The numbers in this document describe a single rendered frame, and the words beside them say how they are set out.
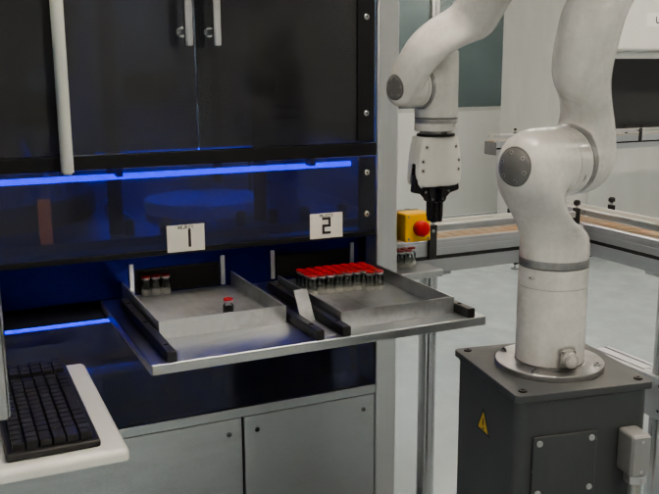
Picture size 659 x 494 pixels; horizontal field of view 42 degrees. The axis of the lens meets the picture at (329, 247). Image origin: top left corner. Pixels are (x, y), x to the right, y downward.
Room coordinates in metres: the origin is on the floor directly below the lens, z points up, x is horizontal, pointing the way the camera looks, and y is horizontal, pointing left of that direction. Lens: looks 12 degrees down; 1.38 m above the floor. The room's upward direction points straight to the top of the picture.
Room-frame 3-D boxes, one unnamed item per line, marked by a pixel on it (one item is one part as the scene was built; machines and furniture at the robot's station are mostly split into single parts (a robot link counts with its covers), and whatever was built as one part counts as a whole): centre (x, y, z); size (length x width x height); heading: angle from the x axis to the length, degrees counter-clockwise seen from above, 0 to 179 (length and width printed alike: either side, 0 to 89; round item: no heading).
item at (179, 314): (1.77, 0.28, 0.90); 0.34 x 0.26 x 0.04; 25
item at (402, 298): (1.83, -0.07, 0.90); 0.34 x 0.26 x 0.04; 25
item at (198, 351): (1.78, 0.09, 0.87); 0.70 x 0.48 x 0.02; 115
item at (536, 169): (1.44, -0.37, 1.16); 0.19 x 0.12 x 0.24; 130
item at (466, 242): (2.37, -0.41, 0.92); 0.69 x 0.16 x 0.16; 115
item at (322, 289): (1.91, -0.03, 0.90); 0.18 x 0.02 x 0.05; 115
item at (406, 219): (2.12, -0.21, 1.00); 0.08 x 0.07 x 0.07; 25
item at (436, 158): (1.69, -0.21, 1.21); 0.10 x 0.08 x 0.11; 116
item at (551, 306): (1.46, -0.39, 0.95); 0.19 x 0.19 x 0.18
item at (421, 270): (2.17, -0.20, 0.87); 0.14 x 0.13 x 0.02; 25
